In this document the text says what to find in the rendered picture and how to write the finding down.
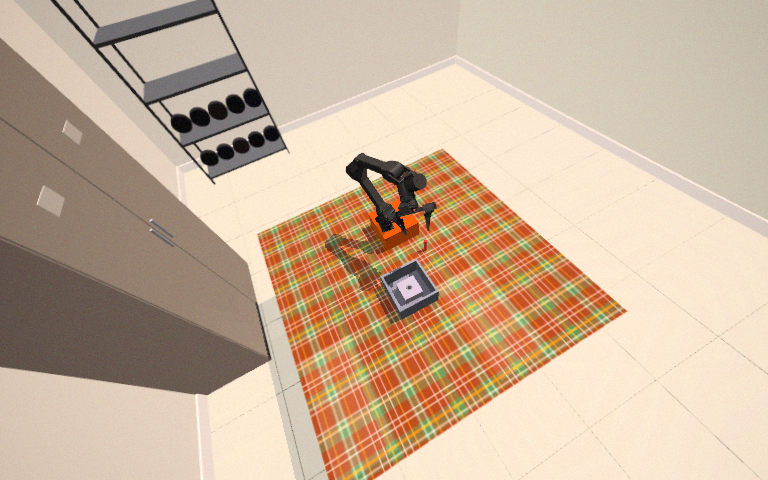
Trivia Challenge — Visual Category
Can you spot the white flat plate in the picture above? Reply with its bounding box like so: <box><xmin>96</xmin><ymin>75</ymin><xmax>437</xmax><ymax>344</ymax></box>
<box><xmin>396</xmin><ymin>276</ymin><xmax>423</xmax><ymax>304</ymax></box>

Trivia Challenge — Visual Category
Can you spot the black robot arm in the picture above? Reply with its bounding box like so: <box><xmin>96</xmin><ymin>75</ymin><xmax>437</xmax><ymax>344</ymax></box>
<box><xmin>346</xmin><ymin>153</ymin><xmax>427</xmax><ymax>232</ymax></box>

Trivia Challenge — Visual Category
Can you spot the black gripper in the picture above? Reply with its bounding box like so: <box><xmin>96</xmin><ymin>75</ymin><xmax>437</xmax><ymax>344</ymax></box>
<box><xmin>387</xmin><ymin>192</ymin><xmax>437</xmax><ymax>236</ymax></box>

